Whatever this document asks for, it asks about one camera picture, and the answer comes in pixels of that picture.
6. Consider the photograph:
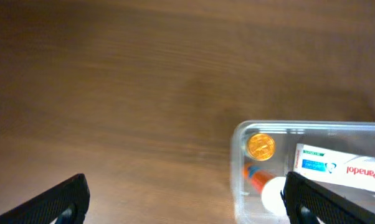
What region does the white blue medicine box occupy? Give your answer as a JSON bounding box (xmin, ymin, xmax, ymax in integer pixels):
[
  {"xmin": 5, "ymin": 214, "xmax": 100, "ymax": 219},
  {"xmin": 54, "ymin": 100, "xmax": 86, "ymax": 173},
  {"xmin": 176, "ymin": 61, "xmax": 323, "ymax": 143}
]
[{"xmin": 293, "ymin": 143, "xmax": 375, "ymax": 192}]

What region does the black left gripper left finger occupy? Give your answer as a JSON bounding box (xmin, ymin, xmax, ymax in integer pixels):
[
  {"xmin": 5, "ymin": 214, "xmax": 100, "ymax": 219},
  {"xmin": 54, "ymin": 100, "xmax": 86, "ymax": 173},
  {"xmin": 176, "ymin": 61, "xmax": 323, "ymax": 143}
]
[{"xmin": 0, "ymin": 174, "xmax": 90, "ymax": 224}]

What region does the orange tablet tube white cap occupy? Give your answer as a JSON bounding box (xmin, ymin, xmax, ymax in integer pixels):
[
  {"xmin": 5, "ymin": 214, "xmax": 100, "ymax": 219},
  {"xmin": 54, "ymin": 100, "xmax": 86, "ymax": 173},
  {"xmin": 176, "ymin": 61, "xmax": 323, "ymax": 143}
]
[{"xmin": 243, "ymin": 163, "xmax": 287, "ymax": 216}]

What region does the small gold lid balm jar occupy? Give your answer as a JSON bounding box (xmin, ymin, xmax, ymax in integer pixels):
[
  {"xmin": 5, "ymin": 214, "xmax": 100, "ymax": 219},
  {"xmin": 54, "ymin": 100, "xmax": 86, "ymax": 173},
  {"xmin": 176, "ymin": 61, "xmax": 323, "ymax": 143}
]
[{"xmin": 244, "ymin": 133, "xmax": 276, "ymax": 161}]

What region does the clear plastic container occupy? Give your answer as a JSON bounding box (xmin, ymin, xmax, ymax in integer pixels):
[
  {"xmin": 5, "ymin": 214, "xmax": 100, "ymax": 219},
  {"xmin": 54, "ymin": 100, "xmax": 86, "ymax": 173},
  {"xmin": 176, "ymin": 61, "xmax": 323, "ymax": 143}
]
[{"xmin": 230, "ymin": 121, "xmax": 375, "ymax": 223}]

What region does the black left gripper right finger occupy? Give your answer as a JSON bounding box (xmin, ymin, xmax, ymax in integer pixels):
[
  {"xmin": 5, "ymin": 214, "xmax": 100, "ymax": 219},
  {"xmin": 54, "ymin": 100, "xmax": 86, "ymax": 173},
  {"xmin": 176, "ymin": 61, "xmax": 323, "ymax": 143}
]
[{"xmin": 280, "ymin": 172, "xmax": 375, "ymax": 224}]

